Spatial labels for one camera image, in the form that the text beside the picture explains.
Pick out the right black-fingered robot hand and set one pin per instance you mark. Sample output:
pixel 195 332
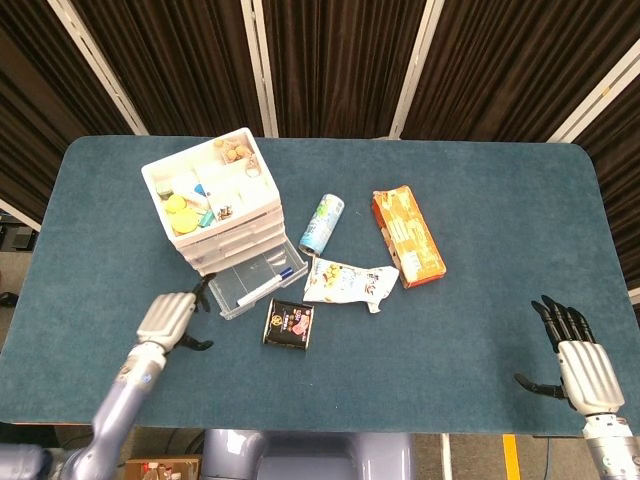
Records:
pixel 590 375

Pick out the left black-fingered robot hand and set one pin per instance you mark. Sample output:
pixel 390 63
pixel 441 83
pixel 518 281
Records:
pixel 165 320

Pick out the clear drawer with marker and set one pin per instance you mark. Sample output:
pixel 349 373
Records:
pixel 255 275

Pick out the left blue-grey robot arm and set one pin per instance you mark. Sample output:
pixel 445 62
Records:
pixel 117 405

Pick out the clear drawer with small items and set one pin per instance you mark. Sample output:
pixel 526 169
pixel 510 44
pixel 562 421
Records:
pixel 235 247

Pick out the white plastic drawer organizer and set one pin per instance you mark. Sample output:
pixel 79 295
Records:
pixel 225 175

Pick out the large yellow round sponge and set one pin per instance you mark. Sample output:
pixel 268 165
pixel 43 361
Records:
pixel 184 221

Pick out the white marker blue cap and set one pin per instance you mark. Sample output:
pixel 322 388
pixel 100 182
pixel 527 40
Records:
pixel 262 288

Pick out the teal small block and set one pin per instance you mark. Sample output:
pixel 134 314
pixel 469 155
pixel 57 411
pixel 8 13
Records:
pixel 206 219

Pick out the small yellow round sponge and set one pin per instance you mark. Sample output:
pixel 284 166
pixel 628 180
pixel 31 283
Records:
pixel 175 203

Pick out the black luncheon meat tin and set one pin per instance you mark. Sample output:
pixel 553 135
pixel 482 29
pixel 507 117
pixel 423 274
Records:
pixel 287 324

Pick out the dark binder clips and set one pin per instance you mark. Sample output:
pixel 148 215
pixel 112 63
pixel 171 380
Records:
pixel 225 211

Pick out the green round sponge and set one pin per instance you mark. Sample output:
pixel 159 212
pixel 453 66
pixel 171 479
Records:
pixel 163 188

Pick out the brown cardboard box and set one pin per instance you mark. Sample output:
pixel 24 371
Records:
pixel 160 470

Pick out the blue drink can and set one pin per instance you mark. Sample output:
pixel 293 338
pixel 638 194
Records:
pixel 321 225

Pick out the white crumpled snack bag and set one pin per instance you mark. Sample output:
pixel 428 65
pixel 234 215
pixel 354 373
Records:
pixel 345 285

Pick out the blue felt table cover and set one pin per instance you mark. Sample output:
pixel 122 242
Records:
pixel 400 360

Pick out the blue-grey robot torso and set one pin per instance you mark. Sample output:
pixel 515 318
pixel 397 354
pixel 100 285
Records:
pixel 310 455

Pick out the dark brown curtain panel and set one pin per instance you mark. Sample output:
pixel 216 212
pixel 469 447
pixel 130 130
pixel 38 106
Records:
pixel 620 165
pixel 340 65
pixel 180 60
pixel 510 65
pixel 40 100

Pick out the orange cardboard snack box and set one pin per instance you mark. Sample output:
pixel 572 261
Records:
pixel 407 235

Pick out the white partition frame post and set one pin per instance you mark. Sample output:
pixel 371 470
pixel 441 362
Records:
pixel 595 97
pixel 100 70
pixel 261 70
pixel 415 70

